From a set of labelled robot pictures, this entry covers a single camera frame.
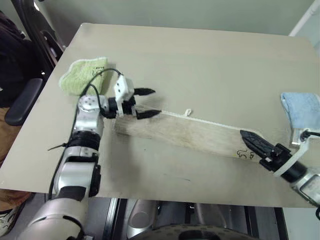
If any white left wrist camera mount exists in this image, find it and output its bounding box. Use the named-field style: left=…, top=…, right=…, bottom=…
left=113, top=74, right=136, bottom=117

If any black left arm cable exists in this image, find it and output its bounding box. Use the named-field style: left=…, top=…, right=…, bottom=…
left=48, top=67, right=124, bottom=200

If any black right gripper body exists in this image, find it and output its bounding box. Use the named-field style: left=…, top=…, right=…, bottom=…
left=259, top=143, right=292, bottom=173

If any dark dotted round disc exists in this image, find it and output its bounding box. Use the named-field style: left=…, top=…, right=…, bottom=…
left=142, top=223, right=251, bottom=240

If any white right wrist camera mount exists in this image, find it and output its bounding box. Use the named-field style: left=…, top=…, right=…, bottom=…
left=271, top=126, right=312, bottom=178

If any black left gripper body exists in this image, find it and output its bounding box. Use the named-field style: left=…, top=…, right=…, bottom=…
left=122, top=96, right=139, bottom=117

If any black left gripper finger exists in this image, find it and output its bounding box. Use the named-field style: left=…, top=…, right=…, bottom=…
left=136, top=109, right=161, bottom=120
left=134, top=87, right=156, bottom=98

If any silver rounded shell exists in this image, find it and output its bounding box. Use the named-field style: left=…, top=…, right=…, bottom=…
left=126, top=199, right=161, bottom=238

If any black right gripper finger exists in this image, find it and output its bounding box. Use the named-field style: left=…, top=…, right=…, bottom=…
left=239, top=129, right=275, bottom=158

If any white patterned shoe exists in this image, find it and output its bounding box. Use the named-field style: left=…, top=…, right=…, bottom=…
left=0, top=209, right=22, bottom=236

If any green folded towel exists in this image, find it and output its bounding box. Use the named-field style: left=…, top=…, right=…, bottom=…
left=58, top=56, right=110, bottom=97

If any black zip tie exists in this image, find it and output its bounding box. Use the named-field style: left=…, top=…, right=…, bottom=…
left=47, top=142, right=70, bottom=151

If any black office chair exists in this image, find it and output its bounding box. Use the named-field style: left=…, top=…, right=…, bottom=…
left=4, top=0, right=67, bottom=126

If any blue folded towel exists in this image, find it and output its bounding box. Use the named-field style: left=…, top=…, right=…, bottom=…
left=279, top=91, right=320, bottom=131

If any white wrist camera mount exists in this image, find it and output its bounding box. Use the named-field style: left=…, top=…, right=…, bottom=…
left=113, top=74, right=136, bottom=117
left=271, top=126, right=312, bottom=178

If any white pipe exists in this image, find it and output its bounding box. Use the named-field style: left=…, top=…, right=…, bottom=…
left=288, top=0, right=320, bottom=37

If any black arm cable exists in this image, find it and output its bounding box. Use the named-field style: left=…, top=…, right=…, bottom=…
left=48, top=67, right=124, bottom=200
left=301, top=128, right=320, bottom=220

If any beige towel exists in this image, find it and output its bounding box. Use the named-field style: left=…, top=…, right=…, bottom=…
left=111, top=107, right=266, bottom=163

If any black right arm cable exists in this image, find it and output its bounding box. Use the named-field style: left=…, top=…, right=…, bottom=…
left=301, top=128, right=320, bottom=220

